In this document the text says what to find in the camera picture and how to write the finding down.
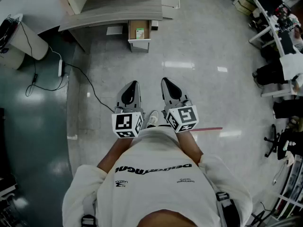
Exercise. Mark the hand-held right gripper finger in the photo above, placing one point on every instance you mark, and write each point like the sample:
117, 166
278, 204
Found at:
181, 93
165, 96

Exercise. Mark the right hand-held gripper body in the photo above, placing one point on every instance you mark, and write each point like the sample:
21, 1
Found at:
185, 117

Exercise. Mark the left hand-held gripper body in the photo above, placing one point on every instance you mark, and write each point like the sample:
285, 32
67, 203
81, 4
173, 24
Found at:
123, 124

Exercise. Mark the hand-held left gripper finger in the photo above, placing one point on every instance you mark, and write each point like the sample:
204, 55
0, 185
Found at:
121, 98
138, 98

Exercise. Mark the green and tan carton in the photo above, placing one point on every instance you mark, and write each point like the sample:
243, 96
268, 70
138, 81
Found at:
139, 33

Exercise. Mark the cardboard box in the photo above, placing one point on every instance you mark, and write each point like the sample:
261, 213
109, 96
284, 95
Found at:
146, 29

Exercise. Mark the person's right forearm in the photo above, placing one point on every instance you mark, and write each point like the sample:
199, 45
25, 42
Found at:
188, 145

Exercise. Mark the person's left forearm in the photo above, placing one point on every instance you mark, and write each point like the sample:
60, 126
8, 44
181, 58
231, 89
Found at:
113, 152

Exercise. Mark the red floor tape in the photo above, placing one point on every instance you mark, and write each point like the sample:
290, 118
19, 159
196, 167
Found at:
206, 129

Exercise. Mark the person's right white shoe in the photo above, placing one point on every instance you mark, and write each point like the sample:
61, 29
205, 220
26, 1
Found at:
152, 118

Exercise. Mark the person's white shirt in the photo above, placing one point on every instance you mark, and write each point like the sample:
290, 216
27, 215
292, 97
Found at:
154, 164

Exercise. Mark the small white paper scrap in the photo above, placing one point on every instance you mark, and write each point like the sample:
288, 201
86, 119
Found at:
72, 137

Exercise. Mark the white power strip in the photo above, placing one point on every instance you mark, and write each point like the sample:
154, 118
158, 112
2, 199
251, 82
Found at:
60, 68

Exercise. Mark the grey wooden desk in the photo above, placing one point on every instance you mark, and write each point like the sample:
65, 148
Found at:
113, 11

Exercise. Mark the black power adapter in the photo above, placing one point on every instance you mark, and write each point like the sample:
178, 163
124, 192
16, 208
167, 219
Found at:
35, 78

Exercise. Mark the person's head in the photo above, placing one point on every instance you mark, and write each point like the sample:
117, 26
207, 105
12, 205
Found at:
168, 220

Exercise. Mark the black office chair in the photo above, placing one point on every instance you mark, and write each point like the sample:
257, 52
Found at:
288, 143

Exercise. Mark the long white office desk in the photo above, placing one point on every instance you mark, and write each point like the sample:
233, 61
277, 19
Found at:
271, 18

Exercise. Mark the white storage rack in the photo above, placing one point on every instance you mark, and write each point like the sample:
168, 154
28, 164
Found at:
8, 197
291, 193

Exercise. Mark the white cylindrical pedestal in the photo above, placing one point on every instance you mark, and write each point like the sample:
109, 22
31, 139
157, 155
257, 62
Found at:
30, 44

